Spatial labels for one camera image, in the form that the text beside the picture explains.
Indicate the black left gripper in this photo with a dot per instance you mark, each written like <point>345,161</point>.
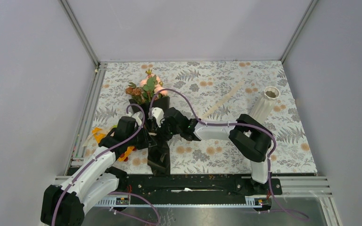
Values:
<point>147,141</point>

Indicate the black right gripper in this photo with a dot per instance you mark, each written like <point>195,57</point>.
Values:
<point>162,133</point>

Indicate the peach flower bouquet black wrap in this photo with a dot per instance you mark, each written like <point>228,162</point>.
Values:
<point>148,94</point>

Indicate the cream ribbon with gold text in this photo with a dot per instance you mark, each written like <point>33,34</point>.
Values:
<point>101,132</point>

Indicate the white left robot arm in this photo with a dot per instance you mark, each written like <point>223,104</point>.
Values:
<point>68,203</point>

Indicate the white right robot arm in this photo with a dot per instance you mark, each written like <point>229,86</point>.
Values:
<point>251,138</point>

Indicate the white ribbed ceramic vase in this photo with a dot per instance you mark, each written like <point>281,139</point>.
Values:
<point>265,104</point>

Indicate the orange toy block cart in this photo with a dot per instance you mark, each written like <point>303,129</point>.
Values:
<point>114,137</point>

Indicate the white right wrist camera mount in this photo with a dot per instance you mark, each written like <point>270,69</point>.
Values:
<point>158,114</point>

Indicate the aluminium frame rail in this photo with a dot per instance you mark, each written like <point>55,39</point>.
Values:
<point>79,32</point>

